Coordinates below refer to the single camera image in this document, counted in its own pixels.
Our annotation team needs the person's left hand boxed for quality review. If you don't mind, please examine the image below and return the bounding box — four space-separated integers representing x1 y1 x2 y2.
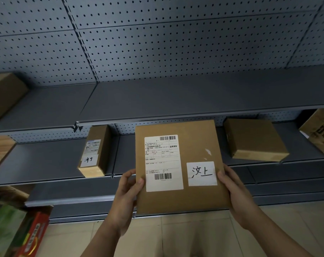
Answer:
108 168 145 237

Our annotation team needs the person's right hand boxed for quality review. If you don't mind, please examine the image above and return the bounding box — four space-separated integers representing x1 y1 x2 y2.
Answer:
217 163 262 231

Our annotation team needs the printed brown carton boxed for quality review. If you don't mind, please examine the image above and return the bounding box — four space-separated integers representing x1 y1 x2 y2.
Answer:
298 108 324 158

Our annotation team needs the grey metal pegboard shelf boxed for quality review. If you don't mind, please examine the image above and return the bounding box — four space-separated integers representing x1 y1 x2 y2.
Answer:
0 0 324 224

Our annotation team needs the person's right forearm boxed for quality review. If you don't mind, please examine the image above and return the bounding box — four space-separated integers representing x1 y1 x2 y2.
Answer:
243 207 314 257

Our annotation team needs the green red printed carton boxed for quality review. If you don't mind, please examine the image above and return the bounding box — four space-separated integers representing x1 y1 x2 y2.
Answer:
0 205 53 257

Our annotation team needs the wooden desk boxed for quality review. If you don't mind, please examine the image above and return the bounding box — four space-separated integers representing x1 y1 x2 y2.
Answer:
0 135 17 174

